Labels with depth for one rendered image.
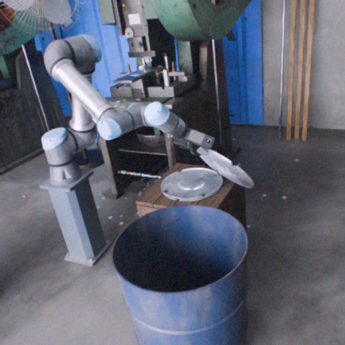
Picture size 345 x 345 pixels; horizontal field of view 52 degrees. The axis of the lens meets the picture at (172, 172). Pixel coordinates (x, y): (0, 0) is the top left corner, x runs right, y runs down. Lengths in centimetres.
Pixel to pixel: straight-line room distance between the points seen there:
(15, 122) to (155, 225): 233
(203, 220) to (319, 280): 63
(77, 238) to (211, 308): 96
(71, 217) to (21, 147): 179
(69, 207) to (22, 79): 193
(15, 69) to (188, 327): 287
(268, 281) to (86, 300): 81
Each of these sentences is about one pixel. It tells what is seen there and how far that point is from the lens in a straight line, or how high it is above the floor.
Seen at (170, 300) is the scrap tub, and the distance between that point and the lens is 98.
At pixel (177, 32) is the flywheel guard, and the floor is 99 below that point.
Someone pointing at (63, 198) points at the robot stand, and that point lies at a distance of 172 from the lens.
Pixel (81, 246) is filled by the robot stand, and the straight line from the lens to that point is 184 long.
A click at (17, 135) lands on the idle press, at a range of 344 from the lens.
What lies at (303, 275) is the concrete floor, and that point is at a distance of 170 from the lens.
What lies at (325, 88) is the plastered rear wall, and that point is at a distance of 312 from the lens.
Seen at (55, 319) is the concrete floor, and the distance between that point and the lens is 170.
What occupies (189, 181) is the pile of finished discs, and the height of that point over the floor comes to 37.
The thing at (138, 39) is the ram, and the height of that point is 96.
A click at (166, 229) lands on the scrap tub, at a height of 39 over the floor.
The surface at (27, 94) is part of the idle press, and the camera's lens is 348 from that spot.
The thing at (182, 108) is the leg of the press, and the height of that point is 58.
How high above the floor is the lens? 116
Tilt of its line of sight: 27 degrees down
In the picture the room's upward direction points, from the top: 8 degrees counter-clockwise
